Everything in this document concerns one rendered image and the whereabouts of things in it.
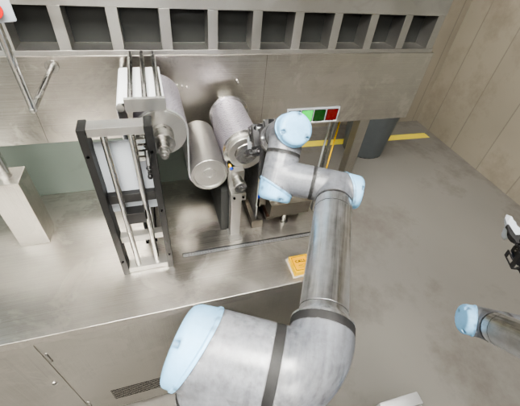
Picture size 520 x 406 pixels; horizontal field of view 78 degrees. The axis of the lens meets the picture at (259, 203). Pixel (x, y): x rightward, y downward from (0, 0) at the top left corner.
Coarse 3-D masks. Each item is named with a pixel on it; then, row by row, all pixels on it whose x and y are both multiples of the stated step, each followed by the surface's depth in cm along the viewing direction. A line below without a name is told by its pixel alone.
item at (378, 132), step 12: (372, 120) 303; (384, 120) 301; (396, 120) 307; (348, 132) 331; (372, 132) 312; (384, 132) 312; (372, 144) 322; (384, 144) 328; (360, 156) 335; (372, 156) 334
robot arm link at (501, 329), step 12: (456, 312) 83; (468, 312) 78; (480, 312) 78; (492, 312) 76; (504, 312) 80; (456, 324) 82; (468, 324) 77; (480, 324) 75; (492, 324) 72; (504, 324) 69; (516, 324) 67; (480, 336) 76; (492, 336) 71; (504, 336) 67; (516, 336) 64; (504, 348) 68; (516, 348) 64
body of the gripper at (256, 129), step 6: (264, 120) 80; (270, 120) 81; (252, 126) 85; (258, 126) 86; (264, 126) 81; (252, 132) 86; (258, 132) 86; (252, 138) 86; (258, 138) 86; (252, 144) 89; (258, 144) 86; (252, 150) 87; (258, 150) 86; (264, 150) 81
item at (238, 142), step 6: (240, 138) 99; (246, 138) 98; (234, 144) 99; (240, 144) 99; (228, 150) 101; (234, 150) 100; (228, 156) 102; (234, 156) 102; (258, 156) 104; (234, 162) 103; (252, 162) 105
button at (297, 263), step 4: (292, 256) 115; (296, 256) 115; (300, 256) 115; (304, 256) 115; (288, 260) 115; (292, 260) 113; (296, 260) 114; (300, 260) 114; (304, 260) 114; (292, 264) 112; (296, 264) 112; (300, 264) 112; (304, 264) 113; (292, 268) 112; (296, 268) 111; (300, 268) 111; (304, 268) 111; (296, 272) 110; (300, 272) 111; (304, 272) 111
